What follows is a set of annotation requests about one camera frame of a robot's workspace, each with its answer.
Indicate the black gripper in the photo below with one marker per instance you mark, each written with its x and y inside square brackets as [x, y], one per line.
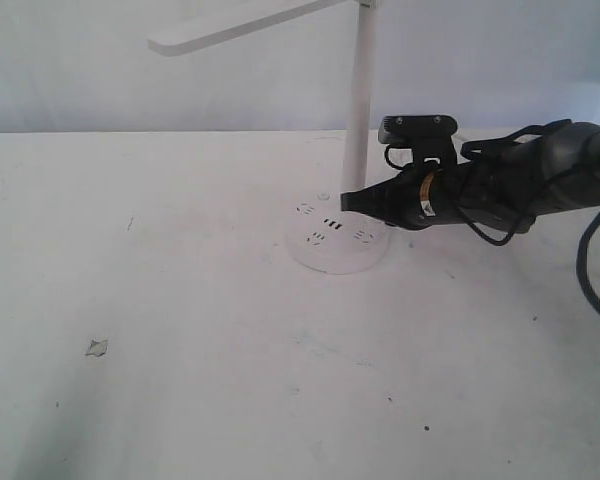
[412, 201]

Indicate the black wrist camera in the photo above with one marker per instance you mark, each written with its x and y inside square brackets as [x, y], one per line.
[426, 136]

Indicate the white desk lamp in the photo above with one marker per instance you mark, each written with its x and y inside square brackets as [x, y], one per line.
[320, 235]

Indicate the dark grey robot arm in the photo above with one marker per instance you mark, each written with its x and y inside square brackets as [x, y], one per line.
[504, 183]

